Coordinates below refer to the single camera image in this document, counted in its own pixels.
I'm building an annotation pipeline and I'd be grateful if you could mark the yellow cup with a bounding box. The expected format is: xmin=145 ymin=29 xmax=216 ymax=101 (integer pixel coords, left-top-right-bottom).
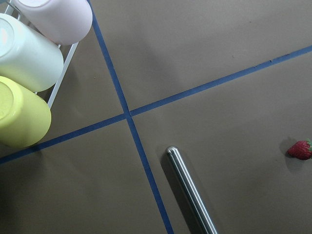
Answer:
xmin=0 ymin=77 xmax=51 ymax=148

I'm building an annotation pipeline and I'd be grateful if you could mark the red strawberry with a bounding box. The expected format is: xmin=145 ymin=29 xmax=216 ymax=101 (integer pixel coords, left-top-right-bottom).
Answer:
xmin=287 ymin=139 xmax=312 ymax=160

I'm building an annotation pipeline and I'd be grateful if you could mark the steel muddler rod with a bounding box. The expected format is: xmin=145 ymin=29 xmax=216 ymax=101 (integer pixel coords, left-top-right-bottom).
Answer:
xmin=166 ymin=146 xmax=218 ymax=234

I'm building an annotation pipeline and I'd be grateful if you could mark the pale green cup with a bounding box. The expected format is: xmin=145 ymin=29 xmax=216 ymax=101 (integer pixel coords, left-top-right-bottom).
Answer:
xmin=0 ymin=14 xmax=64 ymax=92

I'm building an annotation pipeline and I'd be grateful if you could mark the white cup rack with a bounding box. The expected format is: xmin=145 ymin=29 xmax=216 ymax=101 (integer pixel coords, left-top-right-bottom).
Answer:
xmin=0 ymin=0 xmax=79 ymax=108

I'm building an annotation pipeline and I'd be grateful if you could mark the pink cup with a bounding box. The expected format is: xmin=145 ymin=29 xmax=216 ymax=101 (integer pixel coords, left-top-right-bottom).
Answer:
xmin=13 ymin=0 xmax=93 ymax=45

